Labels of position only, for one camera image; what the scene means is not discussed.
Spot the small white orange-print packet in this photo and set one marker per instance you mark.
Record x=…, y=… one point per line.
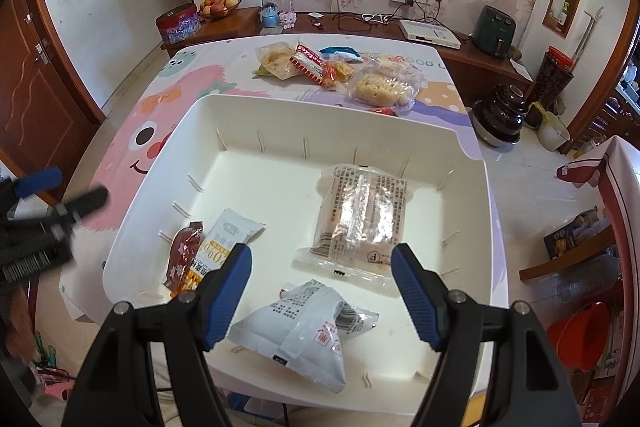
x=230, y=232

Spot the dark red snack packet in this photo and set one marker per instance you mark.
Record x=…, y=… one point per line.
x=182, y=252

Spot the yellow stick snack packet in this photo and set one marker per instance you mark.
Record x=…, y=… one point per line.
x=337, y=72

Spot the red plastic basin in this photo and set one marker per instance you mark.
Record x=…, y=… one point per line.
x=585, y=332

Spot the clear pink-print snack packet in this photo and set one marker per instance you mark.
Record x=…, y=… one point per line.
x=395, y=63

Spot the white set-top box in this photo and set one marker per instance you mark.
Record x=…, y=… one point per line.
x=430, y=36

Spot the dark container red lid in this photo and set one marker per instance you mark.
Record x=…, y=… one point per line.
x=550, y=82

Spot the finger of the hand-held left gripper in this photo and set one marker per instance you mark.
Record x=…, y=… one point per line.
x=40, y=181
x=87, y=201

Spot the brown wooden door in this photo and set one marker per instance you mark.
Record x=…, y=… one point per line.
x=35, y=97

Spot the red and white biscuit packet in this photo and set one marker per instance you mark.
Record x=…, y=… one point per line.
x=310, y=63

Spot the round printed tin box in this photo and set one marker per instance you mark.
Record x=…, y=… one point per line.
x=177, y=27

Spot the wooden television cabinet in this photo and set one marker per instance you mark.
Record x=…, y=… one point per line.
x=230, y=24

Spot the fruit bowl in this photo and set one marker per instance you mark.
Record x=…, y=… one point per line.
x=220, y=7

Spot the pink toy figure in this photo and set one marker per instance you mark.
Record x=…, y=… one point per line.
x=288, y=19

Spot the printed cartoon tablecloth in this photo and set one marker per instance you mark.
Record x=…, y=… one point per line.
x=200, y=77

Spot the white plastic bin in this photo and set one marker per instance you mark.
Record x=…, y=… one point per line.
x=260, y=187

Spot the wooden stool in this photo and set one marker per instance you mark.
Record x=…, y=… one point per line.
x=565, y=259

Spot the red and white clothed table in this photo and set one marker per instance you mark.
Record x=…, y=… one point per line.
x=625, y=187

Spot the white bucket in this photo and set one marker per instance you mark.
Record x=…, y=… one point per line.
x=552, y=134

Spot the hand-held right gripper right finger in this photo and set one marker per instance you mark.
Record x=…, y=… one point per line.
x=415, y=292

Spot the white grey-print snack packet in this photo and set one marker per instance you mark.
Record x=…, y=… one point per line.
x=300, y=337

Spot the clear rice cracker packet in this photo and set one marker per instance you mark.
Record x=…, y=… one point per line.
x=380, y=89
x=277, y=59

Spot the dark printed box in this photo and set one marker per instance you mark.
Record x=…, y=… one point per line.
x=565, y=239

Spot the blue and white snack packet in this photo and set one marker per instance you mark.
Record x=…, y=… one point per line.
x=340, y=53

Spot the green air fryer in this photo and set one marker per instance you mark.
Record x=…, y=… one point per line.
x=495, y=29

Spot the clear wrapped cake packet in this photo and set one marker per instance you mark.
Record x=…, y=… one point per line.
x=360, y=212

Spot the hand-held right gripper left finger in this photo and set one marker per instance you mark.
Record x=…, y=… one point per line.
x=235, y=287

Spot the brown ceramic jar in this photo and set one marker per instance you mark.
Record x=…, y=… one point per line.
x=500, y=117

